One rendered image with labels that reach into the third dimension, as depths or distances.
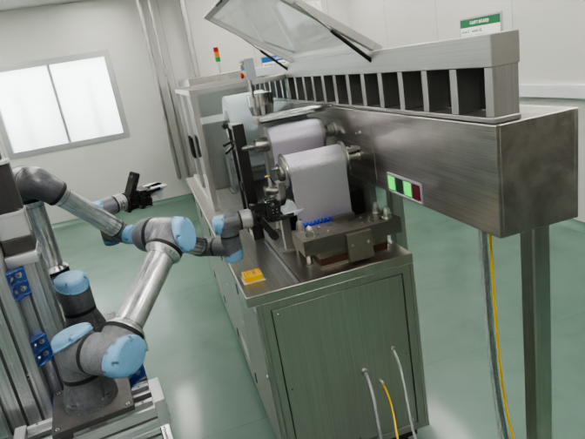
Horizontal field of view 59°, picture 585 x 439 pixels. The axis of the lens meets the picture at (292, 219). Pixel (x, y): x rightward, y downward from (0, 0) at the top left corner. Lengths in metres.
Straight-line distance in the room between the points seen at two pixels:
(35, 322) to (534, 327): 1.53
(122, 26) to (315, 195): 5.74
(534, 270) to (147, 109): 6.41
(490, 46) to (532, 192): 0.39
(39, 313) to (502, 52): 1.50
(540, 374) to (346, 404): 0.76
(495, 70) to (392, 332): 1.14
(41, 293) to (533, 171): 1.46
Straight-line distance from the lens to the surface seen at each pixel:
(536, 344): 1.77
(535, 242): 1.62
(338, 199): 2.11
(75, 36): 7.54
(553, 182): 1.51
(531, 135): 1.44
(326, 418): 2.19
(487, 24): 5.28
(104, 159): 7.57
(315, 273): 1.94
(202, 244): 2.02
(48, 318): 1.80
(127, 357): 1.49
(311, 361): 2.03
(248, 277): 1.95
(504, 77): 1.39
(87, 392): 1.63
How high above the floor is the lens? 1.67
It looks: 17 degrees down
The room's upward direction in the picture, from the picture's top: 10 degrees counter-clockwise
